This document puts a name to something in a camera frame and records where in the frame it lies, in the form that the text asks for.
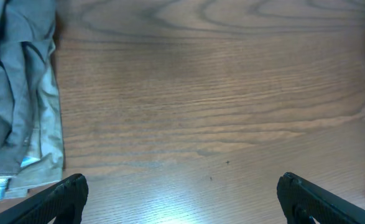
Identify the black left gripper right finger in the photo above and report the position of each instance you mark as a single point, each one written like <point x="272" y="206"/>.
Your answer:
<point x="303" y="202"/>

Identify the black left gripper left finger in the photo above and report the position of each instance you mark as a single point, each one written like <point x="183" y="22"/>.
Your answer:
<point x="62" y="203"/>

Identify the beige folded shirt bottom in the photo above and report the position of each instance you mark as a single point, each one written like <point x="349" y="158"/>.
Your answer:
<point x="43" y="162"/>

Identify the grey folded shirt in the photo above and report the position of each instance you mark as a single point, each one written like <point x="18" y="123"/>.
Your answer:
<point x="26" y="45"/>

